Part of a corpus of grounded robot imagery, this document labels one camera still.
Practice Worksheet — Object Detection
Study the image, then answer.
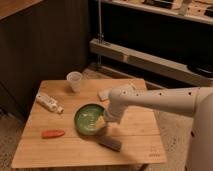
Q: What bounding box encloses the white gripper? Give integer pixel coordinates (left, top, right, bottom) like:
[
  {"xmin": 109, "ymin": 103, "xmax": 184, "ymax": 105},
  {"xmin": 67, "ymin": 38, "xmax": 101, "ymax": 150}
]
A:
[{"xmin": 95, "ymin": 102, "xmax": 125, "ymax": 129}]

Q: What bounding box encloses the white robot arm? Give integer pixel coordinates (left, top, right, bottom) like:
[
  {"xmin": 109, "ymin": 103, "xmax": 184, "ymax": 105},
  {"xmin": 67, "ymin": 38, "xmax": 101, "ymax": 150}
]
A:
[{"xmin": 103, "ymin": 83, "xmax": 213, "ymax": 171}]

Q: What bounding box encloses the green ceramic bowl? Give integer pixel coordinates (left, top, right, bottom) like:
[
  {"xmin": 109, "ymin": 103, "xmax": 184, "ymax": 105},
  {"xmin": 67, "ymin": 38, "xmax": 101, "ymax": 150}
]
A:
[{"xmin": 74, "ymin": 104, "xmax": 107, "ymax": 136}]

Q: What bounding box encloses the translucent plastic cup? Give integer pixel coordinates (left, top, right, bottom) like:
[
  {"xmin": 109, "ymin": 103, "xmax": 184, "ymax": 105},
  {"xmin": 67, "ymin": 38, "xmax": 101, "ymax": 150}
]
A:
[{"xmin": 66, "ymin": 71, "xmax": 82, "ymax": 92}]

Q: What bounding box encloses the white rectangular sponge block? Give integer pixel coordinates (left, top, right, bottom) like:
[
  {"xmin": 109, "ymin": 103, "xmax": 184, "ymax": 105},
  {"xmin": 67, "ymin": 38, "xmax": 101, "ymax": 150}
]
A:
[{"xmin": 98, "ymin": 89, "xmax": 111, "ymax": 101}]

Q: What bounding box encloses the white squeeze bottle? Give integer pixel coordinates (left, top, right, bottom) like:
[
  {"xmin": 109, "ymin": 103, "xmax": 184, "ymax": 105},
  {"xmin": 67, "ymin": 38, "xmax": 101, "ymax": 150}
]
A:
[{"xmin": 36, "ymin": 93, "xmax": 63, "ymax": 114}]

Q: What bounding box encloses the wooden folding table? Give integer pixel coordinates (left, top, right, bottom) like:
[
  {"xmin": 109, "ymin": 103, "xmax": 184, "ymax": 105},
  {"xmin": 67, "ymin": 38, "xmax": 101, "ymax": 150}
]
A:
[{"xmin": 12, "ymin": 79, "xmax": 167, "ymax": 169}]

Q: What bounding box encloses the orange plastic carrot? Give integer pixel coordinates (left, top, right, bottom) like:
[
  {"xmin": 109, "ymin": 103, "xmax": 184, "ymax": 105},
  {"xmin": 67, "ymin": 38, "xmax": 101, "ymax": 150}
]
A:
[{"xmin": 41, "ymin": 130, "xmax": 65, "ymax": 139}]

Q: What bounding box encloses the metal shelf rack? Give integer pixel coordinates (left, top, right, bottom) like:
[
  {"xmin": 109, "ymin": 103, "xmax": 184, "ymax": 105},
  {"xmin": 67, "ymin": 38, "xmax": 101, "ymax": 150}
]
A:
[{"xmin": 89, "ymin": 0, "xmax": 213, "ymax": 87}]

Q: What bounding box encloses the dark wooden cabinet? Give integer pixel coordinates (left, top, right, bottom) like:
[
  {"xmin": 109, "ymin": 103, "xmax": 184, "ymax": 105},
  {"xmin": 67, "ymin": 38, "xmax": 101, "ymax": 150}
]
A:
[{"xmin": 0, "ymin": 0, "xmax": 90, "ymax": 119}]

